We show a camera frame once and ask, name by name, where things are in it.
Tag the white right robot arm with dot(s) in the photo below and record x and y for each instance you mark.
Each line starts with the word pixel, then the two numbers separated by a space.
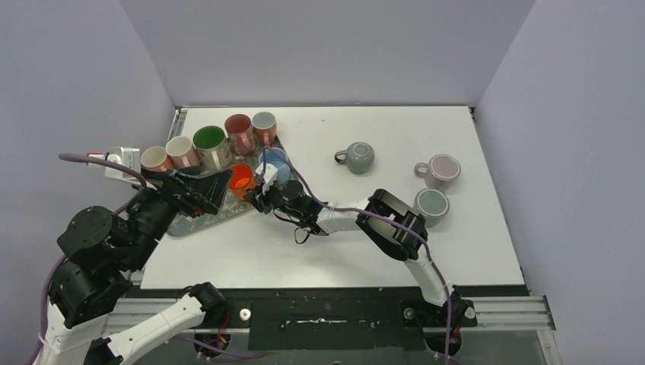
pixel 396 228

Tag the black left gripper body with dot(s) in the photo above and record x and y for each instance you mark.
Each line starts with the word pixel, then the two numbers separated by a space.
pixel 186 189

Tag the smooth pink mug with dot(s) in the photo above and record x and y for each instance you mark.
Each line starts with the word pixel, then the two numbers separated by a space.
pixel 156 159

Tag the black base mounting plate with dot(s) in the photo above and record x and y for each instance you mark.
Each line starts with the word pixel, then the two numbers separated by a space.
pixel 358 318

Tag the grey-green mug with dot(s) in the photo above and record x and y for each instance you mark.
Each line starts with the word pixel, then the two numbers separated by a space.
pixel 433 206

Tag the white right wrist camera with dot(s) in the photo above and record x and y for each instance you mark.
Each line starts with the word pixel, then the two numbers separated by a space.
pixel 266 175

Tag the salmon dotted mug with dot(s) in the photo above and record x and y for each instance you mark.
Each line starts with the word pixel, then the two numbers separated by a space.
pixel 265 127

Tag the faceted pink mug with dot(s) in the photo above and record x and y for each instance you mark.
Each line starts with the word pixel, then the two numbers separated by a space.
pixel 181 151

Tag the light blue ribbed mug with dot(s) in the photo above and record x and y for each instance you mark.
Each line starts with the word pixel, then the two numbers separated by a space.
pixel 277 158

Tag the blue floral blossom tray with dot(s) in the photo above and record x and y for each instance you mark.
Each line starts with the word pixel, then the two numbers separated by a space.
pixel 231 207

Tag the cream floral mug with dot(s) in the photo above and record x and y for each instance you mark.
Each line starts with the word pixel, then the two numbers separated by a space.
pixel 213 147

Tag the orange mug black handle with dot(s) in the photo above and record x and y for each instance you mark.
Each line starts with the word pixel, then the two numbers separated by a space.
pixel 241 181

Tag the grey-blue round mug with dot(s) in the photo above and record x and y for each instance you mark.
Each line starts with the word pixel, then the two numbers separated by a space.
pixel 358 157

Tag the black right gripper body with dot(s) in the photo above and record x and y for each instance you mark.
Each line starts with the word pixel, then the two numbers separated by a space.
pixel 271 198

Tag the speckled dark pink mug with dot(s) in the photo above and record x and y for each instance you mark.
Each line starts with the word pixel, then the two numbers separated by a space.
pixel 240 133

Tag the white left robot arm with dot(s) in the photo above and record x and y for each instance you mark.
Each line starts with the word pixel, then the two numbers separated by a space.
pixel 99 247

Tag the lilac ribbed mug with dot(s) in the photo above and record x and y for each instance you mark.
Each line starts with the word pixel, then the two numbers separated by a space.
pixel 440 172

